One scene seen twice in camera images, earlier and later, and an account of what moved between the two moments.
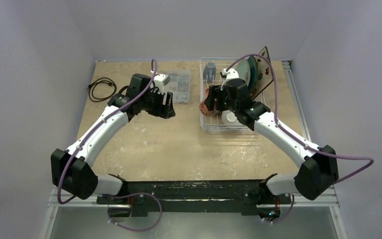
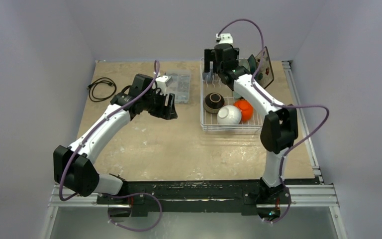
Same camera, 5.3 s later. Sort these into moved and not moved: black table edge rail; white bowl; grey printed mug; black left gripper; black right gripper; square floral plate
Moved: white bowl; black right gripper
Not moved: black table edge rail; grey printed mug; square floral plate; black left gripper
